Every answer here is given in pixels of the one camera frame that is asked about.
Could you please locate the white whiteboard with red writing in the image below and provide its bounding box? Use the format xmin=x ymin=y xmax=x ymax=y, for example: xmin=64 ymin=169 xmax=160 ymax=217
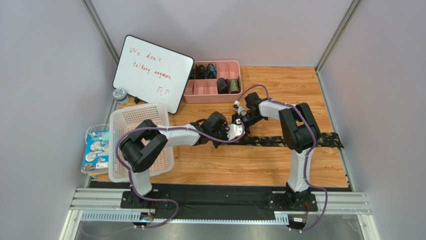
xmin=112 ymin=35 xmax=195 ymax=114

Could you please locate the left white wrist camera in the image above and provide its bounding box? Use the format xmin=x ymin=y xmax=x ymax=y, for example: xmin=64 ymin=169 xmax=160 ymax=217
xmin=227 ymin=123 xmax=245 ymax=141

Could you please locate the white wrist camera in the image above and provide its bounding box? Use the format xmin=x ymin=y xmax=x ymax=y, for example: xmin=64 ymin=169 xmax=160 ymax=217
xmin=227 ymin=123 xmax=245 ymax=141
xmin=233 ymin=100 xmax=247 ymax=116

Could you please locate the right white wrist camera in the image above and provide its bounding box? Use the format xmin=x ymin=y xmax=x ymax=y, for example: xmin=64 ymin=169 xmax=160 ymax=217
xmin=233 ymin=100 xmax=247 ymax=116

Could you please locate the black glossy rolled tie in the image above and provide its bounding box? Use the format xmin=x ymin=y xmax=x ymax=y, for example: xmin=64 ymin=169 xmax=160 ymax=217
xmin=216 ymin=77 xmax=230 ymax=94

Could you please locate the white plastic mesh basket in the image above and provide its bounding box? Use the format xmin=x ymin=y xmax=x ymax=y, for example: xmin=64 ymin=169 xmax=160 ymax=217
xmin=108 ymin=102 xmax=175 ymax=183

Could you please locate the olive green rolled tie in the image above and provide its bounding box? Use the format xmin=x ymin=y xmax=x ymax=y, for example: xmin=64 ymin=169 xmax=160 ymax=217
xmin=228 ymin=76 xmax=241 ymax=94

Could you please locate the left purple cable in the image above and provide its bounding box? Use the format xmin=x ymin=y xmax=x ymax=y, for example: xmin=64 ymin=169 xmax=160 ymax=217
xmin=115 ymin=120 xmax=247 ymax=229

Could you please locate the small blue white jar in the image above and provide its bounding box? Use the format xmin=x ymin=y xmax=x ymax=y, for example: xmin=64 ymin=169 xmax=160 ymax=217
xmin=112 ymin=88 xmax=130 ymax=106

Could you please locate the pink divided organizer box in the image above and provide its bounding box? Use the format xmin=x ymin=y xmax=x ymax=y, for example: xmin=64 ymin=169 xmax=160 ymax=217
xmin=183 ymin=60 xmax=244 ymax=104

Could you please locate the black floral patterned tie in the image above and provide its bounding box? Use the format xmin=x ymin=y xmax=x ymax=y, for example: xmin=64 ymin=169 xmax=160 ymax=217
xmin=212 ymin=131 xmax=345 ymax=149

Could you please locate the aluminium frame rail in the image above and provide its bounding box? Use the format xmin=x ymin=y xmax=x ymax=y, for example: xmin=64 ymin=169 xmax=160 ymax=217
xmin=60 ymin=183 xmax=379 ymax=240

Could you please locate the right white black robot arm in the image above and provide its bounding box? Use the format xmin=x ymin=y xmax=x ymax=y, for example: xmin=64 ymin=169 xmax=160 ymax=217
xmin=232 ymin=92 xmax=321 ymax=211

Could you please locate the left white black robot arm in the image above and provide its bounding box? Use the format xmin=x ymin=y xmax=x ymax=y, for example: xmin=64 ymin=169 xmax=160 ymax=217
xmin=115 ymin=111 xmax=234 ymax=196

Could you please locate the dark blue rolled tie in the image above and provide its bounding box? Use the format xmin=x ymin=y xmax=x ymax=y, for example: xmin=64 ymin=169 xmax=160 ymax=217
xmin=206 ymin=63 xmax=218 ymax=79

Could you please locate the black rolled tie far left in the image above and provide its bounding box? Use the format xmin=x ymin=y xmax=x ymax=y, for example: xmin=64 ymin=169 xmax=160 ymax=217
xmin=188 ymin=65 xmax=196 ymax=80

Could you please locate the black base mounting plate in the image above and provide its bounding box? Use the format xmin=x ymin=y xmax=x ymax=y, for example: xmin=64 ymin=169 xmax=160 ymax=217
xmin=89 ymin=181 xmax=352 ymax=221

